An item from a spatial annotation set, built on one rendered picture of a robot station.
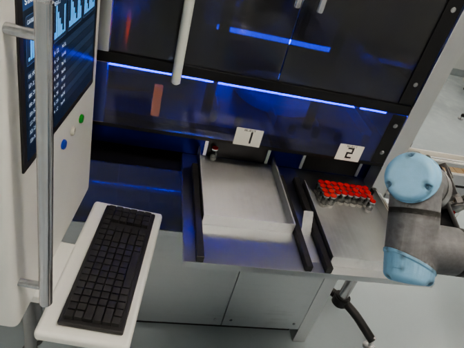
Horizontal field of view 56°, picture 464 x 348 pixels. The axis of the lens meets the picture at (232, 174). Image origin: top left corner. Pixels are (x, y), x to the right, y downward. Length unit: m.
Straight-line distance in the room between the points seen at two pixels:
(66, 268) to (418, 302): 2.02
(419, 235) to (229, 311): 1.33
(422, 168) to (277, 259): 0.59
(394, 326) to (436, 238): 1.81
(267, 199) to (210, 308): 0.69
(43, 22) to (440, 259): 0.63
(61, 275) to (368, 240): 0.85
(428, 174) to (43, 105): 0.55
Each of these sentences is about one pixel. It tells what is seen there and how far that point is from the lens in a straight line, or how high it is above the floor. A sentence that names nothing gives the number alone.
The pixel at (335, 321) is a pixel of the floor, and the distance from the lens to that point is 2.34.
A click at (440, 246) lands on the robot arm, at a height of 1.29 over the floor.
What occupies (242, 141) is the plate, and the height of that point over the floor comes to 1.00.
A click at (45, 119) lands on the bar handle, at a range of 0.70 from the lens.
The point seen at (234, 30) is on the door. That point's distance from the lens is 1.22.
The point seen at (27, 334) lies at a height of 0.32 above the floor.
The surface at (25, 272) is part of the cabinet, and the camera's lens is 0.99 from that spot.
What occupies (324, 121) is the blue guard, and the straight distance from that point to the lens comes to 1.38.
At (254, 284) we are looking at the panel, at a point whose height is 0.36.
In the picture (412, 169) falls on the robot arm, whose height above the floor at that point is 1.38.
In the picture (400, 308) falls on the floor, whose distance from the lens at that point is 2.61.
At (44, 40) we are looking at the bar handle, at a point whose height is 1.43.
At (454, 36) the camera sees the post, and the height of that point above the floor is 1.43.
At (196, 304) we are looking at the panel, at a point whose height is 0.22.
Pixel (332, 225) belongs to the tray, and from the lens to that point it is 1.36.
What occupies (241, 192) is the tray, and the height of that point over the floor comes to 0.88.
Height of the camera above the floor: 1.66
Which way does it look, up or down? 34 degrees down
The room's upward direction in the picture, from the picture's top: 16 degrees clockwise
